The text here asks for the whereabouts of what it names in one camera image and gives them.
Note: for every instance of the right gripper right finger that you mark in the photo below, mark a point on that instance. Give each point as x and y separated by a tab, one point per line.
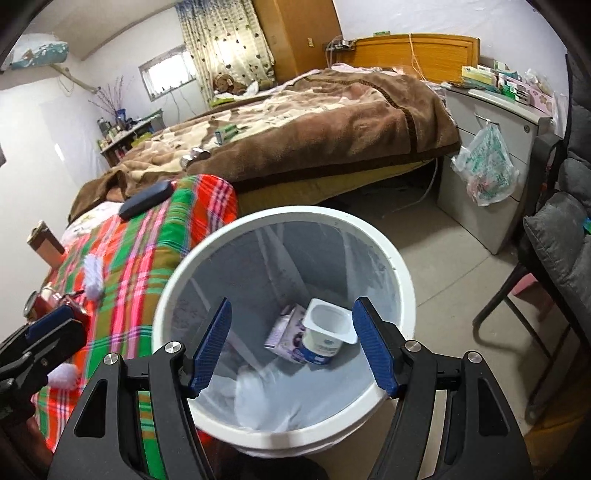
381	342

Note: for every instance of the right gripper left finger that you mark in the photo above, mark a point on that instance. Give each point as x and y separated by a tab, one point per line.
202	347

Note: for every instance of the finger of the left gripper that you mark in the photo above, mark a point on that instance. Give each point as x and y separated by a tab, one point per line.
48	323

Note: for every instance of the metal tin can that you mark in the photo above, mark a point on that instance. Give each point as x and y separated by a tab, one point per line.
34	308

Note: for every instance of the large white foam net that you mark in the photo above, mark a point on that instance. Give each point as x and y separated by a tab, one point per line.
64	377

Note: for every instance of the small white foam net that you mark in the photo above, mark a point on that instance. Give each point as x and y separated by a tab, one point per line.
93	282

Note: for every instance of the white yogurt cup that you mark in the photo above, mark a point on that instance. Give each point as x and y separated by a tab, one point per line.
326	328

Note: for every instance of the purple small carton box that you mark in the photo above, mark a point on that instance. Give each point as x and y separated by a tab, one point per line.
285	337

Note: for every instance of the white round trash bin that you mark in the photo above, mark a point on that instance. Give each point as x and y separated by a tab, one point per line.
292	380

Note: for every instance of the plaid tablecloth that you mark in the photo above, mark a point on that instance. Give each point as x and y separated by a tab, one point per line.
128	418

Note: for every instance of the brown white thermos mug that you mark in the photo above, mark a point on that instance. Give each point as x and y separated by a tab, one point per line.
44	243

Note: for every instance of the dark blue glasses case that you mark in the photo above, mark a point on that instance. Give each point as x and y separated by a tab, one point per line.
145	200

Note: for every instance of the pink stool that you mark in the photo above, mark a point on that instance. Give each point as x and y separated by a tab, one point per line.
530	290

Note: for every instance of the grey bedside cabinet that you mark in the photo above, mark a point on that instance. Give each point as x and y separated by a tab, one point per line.
519	125

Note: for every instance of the grey cushioned chair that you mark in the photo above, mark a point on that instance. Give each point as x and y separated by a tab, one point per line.
554	244

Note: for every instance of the cluttered side shelf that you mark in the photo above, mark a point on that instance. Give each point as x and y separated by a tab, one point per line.
117	143

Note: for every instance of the hanging plastic bag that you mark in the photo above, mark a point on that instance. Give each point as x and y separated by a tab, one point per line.
486	168

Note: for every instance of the green box on bed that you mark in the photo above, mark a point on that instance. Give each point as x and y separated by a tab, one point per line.
225	133

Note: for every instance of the brown fleece blanket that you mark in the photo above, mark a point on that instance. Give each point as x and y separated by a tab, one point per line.
325	123

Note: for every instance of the air conditioner with cover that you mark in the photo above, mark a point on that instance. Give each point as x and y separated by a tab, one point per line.
40	54

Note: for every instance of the window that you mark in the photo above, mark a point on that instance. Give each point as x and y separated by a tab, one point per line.
167	72

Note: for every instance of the teddy bear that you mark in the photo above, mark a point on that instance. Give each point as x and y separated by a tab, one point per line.
224	83

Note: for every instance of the items on cabinet top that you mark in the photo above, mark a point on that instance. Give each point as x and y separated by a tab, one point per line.
525	89

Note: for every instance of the wooden headboard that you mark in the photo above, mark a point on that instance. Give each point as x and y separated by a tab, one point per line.
434	57

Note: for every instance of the patterned curtain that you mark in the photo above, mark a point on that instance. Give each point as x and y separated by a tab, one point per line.
225	37

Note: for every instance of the wooden wardrobe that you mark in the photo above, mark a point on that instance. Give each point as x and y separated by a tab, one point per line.
297	32

